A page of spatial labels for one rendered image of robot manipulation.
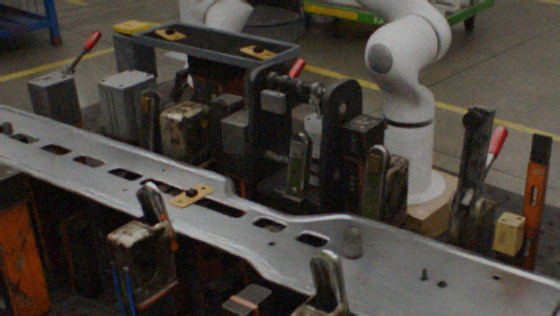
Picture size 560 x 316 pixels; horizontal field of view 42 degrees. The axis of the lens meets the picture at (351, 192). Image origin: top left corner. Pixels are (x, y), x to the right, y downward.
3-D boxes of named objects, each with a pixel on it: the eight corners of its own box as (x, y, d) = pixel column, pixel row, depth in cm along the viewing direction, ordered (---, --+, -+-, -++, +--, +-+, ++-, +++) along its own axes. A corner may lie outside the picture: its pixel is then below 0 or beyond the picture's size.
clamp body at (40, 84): (47, 218, 183) (16, 81, 166) (84, 200, 192) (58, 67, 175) (72, 229, 179) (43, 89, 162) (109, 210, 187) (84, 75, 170)
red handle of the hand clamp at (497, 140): (452, 200, 115) (490, 122, 121) (454, 207, 117) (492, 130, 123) (476, 207, 113) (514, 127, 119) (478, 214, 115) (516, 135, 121)
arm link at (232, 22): (195, 30, 195) (221, 48, 193) (218, -14, 192) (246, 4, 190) (210, 33, 203) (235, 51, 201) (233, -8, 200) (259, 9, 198)
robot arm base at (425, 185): (389, 161, 192) (391, 96, 183) (457, 178, 184) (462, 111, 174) (354, 194, 178) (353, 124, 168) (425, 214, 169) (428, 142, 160)
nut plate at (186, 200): (183, 209, 126) (182, 202, 126) (167, 203, 128) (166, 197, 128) (215, 189, 133) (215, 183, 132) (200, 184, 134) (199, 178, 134)
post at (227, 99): (225, 266, 164) (209, 98, 145) (240, 255, 168) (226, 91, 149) (242, 272, 162) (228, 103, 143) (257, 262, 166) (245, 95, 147)
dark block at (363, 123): (342, 316, 148) (340, 125, 129) (360, 299, 154) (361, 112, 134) (363, 324, 146) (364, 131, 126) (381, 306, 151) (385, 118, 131)
